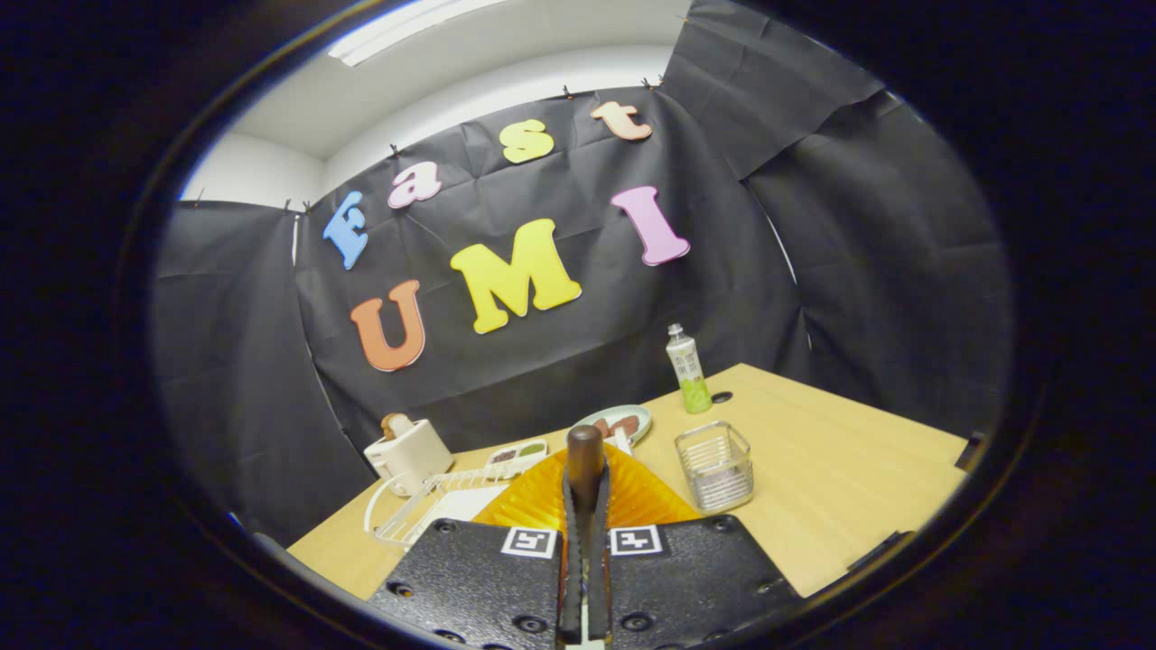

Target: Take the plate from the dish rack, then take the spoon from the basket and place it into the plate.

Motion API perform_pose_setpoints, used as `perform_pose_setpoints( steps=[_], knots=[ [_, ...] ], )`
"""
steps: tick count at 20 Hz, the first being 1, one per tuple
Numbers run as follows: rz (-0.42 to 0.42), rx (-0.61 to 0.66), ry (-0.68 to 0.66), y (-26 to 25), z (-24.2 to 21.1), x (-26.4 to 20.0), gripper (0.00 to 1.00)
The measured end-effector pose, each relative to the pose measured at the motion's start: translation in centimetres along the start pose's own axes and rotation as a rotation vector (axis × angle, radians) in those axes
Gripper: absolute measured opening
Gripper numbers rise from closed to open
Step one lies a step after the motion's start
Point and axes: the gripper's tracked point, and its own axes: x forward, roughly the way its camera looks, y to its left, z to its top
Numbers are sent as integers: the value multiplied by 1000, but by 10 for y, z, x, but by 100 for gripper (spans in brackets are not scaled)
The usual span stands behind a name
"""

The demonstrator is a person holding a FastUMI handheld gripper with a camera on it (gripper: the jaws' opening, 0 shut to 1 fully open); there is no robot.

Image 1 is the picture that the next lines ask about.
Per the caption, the white wire dish rack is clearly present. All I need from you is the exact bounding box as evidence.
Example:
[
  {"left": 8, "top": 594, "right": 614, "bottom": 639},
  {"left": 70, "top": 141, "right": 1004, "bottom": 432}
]
[{"left": 364, "top": 429, "right": 633, "bottom": 549}]

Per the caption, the wooden handled metal spoon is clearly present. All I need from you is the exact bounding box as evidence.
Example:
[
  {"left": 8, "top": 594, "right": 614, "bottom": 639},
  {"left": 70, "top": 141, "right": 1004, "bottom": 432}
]
[{"left": 565, "top": 425, "right": 605, "bottom": 543}]

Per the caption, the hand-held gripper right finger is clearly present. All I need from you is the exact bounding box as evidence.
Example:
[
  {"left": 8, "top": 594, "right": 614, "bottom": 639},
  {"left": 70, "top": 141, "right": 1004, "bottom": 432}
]
[{"left": 585, "top": 442, "right": 805, "bottom": 650}]

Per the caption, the white divided bean tray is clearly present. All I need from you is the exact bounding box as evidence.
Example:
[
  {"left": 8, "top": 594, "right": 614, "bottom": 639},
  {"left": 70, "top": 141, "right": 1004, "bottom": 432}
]
[{"left": 486, "top": 438, "right": 549, "bottom": 479}]

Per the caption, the clear wire basket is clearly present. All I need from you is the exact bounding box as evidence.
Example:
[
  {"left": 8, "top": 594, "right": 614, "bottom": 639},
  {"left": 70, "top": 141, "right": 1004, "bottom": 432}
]
[{"left": 675, "top": 421, "right": 755, "bottom": 515}]

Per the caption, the green drink bottle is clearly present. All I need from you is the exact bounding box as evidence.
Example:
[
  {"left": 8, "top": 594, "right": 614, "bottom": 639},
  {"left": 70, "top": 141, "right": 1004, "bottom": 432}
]
[{"left": 666, "top": 323, "right": 713, "bottom": 415}]

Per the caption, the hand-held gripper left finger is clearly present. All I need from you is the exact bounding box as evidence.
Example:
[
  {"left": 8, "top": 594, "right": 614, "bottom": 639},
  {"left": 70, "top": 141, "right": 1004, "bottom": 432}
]
[{"left": 368, "top": 442, "right": 588, "bottom": 650}]

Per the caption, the white drip tray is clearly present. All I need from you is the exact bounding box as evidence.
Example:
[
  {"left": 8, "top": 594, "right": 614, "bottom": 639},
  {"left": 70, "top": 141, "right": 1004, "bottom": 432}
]
[{"left": 433, "top": 486, "right": 511, "bottom": 525}]

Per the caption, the white toaster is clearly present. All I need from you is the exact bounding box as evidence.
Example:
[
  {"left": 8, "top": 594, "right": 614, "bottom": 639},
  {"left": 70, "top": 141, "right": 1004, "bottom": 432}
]
[{"left": 364, "top": 418, "right": 454, "bottom": 497}]

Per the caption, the pale green plate with meat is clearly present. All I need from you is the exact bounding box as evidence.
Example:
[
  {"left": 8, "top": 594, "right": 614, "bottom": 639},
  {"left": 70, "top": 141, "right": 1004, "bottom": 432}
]
[{"left": 571, "top": 404, "right": 653, "bottom": 448}]

